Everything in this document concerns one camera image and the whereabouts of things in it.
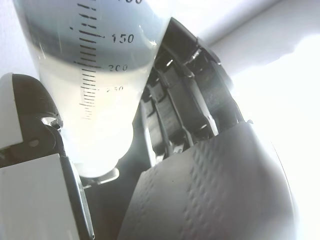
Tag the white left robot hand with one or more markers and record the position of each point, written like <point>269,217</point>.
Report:
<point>200,187</point>

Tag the large clear plastic syringe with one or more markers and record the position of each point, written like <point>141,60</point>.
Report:
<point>100,112</point>

